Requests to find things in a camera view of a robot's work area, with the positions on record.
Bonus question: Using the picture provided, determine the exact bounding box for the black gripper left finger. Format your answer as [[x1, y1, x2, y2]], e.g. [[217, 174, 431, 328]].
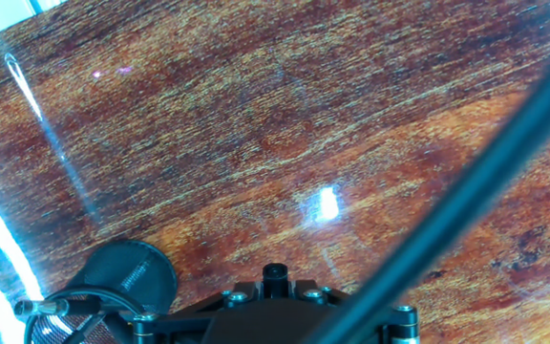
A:
[[132, 280, 263, 344]]

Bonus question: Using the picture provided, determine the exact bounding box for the black mesh pen holder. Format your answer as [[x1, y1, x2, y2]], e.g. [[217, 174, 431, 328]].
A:
[[23, 238, 180, 344]]

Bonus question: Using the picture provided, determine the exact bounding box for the white marker pen black cap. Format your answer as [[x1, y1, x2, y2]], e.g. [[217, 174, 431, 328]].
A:
[[262, 262, 290, 301]]

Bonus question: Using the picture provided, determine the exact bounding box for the black pen clear cap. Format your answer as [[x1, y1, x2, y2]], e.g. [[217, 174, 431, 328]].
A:
[[12, 296, 133, 320]]

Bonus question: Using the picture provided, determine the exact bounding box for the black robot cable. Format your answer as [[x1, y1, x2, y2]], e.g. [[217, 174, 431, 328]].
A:
[[303, 37, 550, 344]]

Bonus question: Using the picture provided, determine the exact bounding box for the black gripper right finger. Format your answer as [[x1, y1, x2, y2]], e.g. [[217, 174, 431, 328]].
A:
[[288, 279, 420, 344]]

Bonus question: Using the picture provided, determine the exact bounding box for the wood grain table mat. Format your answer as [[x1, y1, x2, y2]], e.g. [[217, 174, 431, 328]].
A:
[[0, 0, 550, 344]]

